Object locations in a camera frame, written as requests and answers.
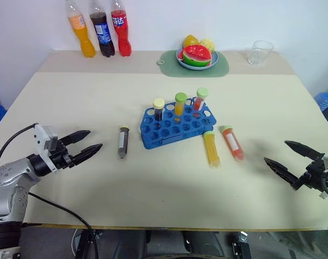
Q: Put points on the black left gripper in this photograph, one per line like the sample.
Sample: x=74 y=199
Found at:
x=62 y=156

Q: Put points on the blue water jug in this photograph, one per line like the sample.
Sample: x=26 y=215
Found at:
x=325 y=101

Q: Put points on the toy orange fruit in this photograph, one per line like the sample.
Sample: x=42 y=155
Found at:
x=190 y=40

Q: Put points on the cola soda bottle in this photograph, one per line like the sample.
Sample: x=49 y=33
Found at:
x=102 y=32

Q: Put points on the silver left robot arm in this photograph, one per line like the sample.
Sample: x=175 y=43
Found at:
x=10 y=172

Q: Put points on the red liquid tube green cap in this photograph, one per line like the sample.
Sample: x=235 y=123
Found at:
x=200 y=99

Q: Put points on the green placemat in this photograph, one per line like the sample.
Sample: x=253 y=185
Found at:
x=169 y=67

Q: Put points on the orange liquid tube green cap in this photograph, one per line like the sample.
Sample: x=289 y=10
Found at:
x=179 y=103

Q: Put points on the blue test tube rack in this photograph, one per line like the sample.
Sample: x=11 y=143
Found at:
x=177 y=126

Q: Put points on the toy yellow lemon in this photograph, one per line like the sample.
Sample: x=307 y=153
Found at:
x=208 y=44

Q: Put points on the dark liquid tube yellow cap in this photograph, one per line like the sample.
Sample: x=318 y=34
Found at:
x=158 y=112

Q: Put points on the black table frame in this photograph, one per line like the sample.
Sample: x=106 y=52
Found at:
x=85 y=244

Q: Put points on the light blue plate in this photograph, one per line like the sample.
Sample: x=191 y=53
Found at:
x=215 y=60

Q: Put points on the dark rounded robot base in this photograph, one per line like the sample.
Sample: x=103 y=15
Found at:
x=196 y=244

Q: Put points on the grey tube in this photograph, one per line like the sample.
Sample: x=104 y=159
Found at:
x=123 y=142

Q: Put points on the clear glass cup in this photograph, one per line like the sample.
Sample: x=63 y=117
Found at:
x=259 y=52

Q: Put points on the red soda bottle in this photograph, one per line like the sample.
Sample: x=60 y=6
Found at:
x=121 y=29

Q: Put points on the orange soda bottle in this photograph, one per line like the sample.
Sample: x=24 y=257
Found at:
x=81 y=32

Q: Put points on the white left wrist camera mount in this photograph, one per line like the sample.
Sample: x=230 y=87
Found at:
x=43 y=140

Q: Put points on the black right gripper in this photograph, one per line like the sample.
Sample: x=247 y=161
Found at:
x=315 y=174

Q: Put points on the toy watermelon slice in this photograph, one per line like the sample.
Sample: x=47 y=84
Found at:
x=197 y=56

